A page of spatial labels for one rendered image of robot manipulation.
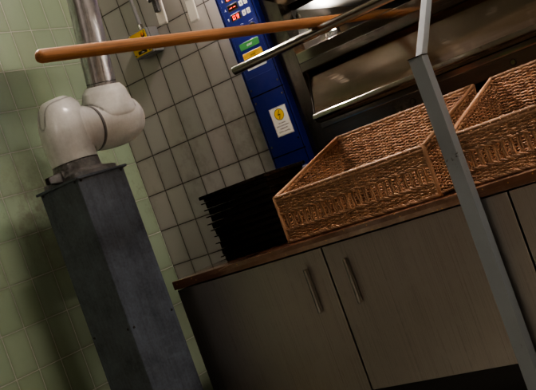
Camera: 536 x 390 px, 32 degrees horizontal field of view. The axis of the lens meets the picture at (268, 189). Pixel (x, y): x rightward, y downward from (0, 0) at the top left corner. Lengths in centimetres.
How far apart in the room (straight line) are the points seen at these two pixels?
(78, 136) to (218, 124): 72
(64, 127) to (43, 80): 68
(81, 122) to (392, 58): 104
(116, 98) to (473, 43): 117
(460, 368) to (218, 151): 139
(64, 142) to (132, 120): 28
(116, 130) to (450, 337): 128
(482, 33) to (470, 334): 96
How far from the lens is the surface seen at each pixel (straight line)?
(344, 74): 322
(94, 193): 294
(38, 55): 199
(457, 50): 301
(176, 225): 376
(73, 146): 299
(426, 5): 258
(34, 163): 349
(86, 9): 316
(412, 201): 260
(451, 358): 264
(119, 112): 312
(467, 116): 266
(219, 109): 352
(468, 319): 258
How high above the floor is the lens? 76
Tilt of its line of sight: level
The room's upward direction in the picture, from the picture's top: 20 degrees counter-clockwise
